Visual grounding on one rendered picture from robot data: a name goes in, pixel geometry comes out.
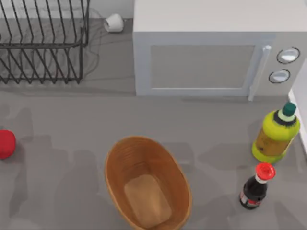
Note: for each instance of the brown wicker basket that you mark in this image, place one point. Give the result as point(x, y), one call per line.
point(146, 182)

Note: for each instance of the pale microwave oven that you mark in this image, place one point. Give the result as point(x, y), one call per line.
point(192, 28)

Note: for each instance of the white cup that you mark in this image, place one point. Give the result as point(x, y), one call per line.
point(114, 22)

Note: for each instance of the yellow-green bottle with green cap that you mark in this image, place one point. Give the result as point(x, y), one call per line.
point(275, 136)

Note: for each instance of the dark bottle with red cap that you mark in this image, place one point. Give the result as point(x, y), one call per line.
point(255, 189)

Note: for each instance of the small microwave knob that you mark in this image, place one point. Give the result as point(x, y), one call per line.
point(279, 76)

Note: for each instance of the large microwave knob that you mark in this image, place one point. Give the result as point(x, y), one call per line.
point(288, 55)

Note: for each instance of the red apple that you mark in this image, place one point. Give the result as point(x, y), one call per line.
point(6, 144)

